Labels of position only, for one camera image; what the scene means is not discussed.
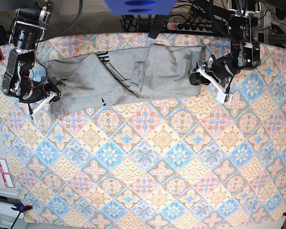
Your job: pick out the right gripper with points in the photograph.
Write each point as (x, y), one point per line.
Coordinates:
(31, 92)

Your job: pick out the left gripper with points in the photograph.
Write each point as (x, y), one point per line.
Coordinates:
(221, 70)

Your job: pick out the grey T-shirt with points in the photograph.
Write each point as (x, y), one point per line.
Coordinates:
(125, 76)

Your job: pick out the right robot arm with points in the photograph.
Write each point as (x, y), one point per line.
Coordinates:
(27, 30)

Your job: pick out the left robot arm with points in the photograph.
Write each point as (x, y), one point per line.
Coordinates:
(242, 30)

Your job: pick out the black power strip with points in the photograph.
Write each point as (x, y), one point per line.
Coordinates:
(190, 27)

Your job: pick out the red white stickers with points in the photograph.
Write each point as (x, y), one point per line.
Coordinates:
(5, 173)

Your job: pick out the patterned tablecloth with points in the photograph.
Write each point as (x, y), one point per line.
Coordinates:
(177, 163)

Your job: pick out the blue orange clamp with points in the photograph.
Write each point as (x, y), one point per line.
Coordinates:
(20, 209)

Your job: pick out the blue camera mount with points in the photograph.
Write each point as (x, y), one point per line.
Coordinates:
(147, 7)

